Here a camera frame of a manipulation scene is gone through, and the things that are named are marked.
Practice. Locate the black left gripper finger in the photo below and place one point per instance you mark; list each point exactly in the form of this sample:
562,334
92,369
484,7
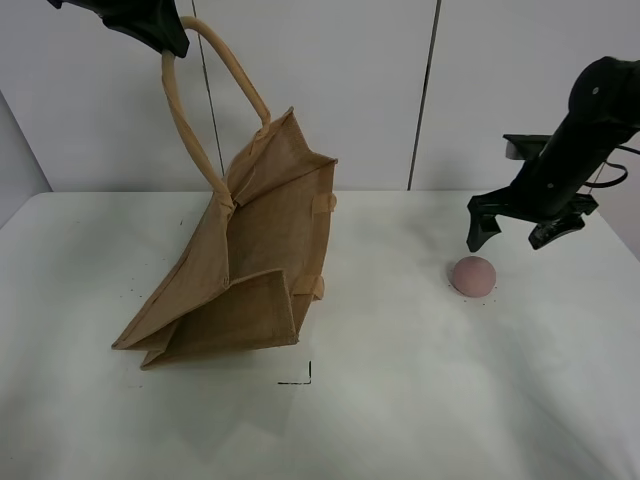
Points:
156,23

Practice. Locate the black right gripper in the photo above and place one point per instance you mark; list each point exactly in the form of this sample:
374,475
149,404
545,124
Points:
544,188

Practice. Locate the pink peach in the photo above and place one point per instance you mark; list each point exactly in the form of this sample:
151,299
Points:
473,277

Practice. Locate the brown linen tote bag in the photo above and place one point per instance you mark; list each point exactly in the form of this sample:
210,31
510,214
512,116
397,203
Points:
254,263

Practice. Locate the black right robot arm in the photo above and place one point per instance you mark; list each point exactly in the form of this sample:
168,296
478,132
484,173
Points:
603,115

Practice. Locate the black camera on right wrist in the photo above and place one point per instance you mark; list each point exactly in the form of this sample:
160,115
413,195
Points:
524,147

